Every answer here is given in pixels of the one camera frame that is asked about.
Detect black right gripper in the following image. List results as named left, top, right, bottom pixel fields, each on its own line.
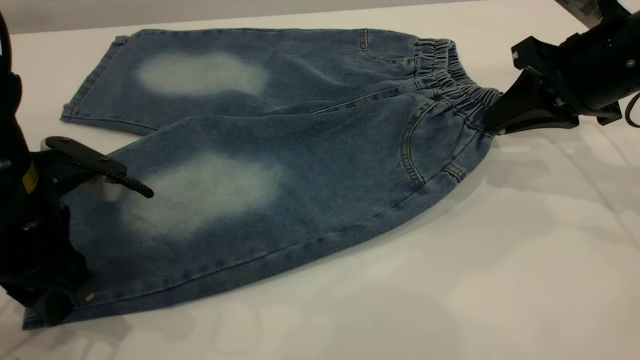
left=482, top=15, right=640, bottom=136

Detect blue denim pants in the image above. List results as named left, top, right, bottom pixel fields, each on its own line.
left=22, top=27, right=505, bottom=331

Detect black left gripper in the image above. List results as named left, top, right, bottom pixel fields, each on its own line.
left=0, top=136, right=154, bottom=216

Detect grey labelled camera box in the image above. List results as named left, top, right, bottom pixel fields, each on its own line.
left=554, top=0, right=632, bottom=29

